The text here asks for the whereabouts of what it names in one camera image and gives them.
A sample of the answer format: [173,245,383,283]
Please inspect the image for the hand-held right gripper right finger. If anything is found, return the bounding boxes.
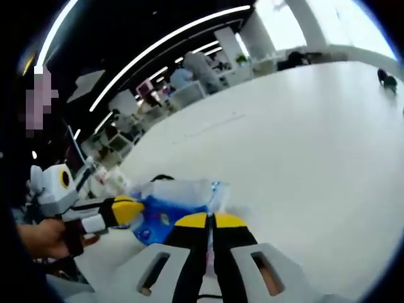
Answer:
[211,211,316,303]

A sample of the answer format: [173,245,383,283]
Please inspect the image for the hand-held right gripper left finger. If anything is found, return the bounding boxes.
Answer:
[135,211,211,303]

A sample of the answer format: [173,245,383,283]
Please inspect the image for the clear water bottle red label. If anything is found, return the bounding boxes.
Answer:
[93,165,110,190]

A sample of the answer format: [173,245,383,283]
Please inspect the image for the white paper cup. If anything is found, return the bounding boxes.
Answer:
[105,172,131,198]

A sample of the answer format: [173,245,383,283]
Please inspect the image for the blue tissue packet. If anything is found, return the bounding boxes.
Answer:
[129,178,234,247]

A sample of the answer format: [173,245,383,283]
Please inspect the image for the person's left hand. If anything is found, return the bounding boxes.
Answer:
[17,217,100,259]

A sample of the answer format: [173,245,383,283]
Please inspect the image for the white table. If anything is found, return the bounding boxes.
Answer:
[75,61,404,303]

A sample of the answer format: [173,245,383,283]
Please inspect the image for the pink desk monitor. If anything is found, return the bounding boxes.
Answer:
[136,78,154,100]

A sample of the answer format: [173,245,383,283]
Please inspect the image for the straight ceiling light strip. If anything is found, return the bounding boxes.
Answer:
[37,0,80,73]

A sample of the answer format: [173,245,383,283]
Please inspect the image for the long curved ceiling light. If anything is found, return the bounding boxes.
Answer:
[90,6,250,113]

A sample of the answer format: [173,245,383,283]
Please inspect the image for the black bag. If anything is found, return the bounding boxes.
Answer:
[277,50,312,72]

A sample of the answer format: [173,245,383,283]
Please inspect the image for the small black object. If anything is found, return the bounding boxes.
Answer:
[377,68,398,92]

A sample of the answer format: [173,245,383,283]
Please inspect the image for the narrow bright window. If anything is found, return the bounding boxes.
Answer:
[255,0,309,51]

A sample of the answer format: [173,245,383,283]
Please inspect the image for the large bright window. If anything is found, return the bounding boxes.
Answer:
[312,0,398,61]

